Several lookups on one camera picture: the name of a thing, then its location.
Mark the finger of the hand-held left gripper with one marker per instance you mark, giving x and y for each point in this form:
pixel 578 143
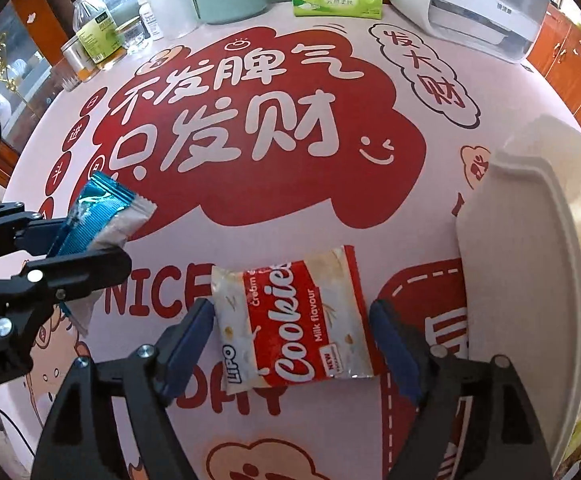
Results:
pixel 0 222
pixel 85 267

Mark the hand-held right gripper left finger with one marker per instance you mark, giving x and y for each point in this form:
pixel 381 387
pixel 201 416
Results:
pixel 190 340

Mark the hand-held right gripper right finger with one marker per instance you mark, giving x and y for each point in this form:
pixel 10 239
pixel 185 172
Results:
pixel 395 345

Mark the blue snack packet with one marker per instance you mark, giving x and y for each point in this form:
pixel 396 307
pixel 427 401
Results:
pixel 100 210

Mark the red white cookie packet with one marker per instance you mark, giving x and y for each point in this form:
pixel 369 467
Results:
pixel 295 320

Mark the white plastic bin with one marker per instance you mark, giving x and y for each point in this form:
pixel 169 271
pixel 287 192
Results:
pixel 510 260

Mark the glass door display cabinet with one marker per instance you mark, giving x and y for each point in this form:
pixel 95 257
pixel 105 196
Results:
pixel 15 60

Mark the metal can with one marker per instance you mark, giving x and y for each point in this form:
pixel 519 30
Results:
pixel 75 57

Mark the green label bottle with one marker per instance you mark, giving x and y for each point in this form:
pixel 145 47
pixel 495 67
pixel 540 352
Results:
pixel 98 35

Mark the small glass jar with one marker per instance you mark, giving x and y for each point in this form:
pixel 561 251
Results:
pixel 131 37

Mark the small white bottle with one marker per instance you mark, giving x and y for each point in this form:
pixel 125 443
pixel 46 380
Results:
pixel 150 22

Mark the white countertop appliance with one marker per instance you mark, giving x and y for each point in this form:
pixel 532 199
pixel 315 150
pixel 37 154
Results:
pixel 470 15

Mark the wooden wall cabinets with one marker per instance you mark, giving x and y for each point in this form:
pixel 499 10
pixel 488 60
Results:
pixel 570 60

